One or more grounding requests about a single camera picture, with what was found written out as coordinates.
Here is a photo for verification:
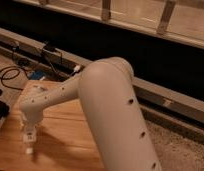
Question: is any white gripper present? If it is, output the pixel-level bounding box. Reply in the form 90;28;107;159
21;113;42;143

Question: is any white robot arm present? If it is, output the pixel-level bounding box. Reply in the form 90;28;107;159
20;57;162;171

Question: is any wooden board table top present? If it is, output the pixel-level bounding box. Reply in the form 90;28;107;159
0;81;105;171

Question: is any blue object on floor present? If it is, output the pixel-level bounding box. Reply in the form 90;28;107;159
29;71;45;80

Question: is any black coiled cable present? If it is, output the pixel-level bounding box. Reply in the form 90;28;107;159
0;65;29;91

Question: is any black adapter on rail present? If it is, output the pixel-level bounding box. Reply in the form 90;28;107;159
42;42;62;56

